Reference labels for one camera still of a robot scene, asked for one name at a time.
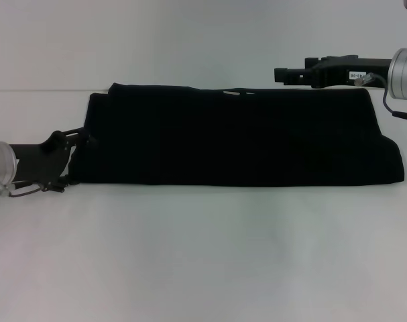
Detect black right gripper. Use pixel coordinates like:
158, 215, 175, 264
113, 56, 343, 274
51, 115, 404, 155
274, 55, 394, 90

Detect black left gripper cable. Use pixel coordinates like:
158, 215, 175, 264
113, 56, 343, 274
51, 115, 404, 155
0, 174, 46, 199

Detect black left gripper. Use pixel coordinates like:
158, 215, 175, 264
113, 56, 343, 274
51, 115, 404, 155
8, 129, 100, 194

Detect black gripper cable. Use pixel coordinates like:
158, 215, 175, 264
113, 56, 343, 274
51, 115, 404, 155
0, 174, 46, 199
353, 73, 407, 120

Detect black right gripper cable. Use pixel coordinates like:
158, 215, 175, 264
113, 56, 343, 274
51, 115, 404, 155
353, 73, 407, 120

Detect black shirt with FREE print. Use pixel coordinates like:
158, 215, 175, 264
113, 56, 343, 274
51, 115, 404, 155
70, 83, 406, 188

